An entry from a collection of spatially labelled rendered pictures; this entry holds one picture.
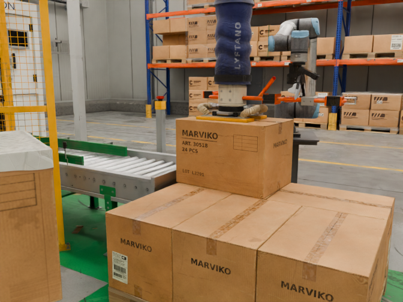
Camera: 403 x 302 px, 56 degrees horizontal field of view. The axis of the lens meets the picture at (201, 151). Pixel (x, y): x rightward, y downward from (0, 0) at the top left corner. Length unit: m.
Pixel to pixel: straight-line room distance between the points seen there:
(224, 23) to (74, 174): 1.42
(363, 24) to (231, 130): 8.80
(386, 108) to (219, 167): 7.27
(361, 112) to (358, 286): 7.95
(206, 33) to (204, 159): 8.52
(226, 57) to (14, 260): 1.60
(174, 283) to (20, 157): 1.05
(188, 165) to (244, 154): 0.40
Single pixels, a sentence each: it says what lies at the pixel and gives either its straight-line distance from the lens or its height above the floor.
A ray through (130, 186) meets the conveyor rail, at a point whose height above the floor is 0.53.
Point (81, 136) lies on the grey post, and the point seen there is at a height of 0.38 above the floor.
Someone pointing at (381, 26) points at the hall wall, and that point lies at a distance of 10.65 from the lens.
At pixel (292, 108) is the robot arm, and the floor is 0.96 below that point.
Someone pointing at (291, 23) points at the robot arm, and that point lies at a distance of 2.80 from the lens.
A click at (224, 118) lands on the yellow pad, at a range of 2.20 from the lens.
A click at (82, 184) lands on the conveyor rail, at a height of 0.47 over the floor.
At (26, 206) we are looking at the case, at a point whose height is 0.89.
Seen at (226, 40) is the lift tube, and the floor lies 1.40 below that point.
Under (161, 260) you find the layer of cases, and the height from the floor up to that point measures 0.37.
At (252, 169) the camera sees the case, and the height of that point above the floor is 0.70.
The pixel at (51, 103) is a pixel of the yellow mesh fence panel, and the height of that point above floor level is 1.02.
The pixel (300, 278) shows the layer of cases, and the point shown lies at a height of 0.47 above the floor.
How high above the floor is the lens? 1.19
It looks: 11 degrees down
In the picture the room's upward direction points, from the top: straight up
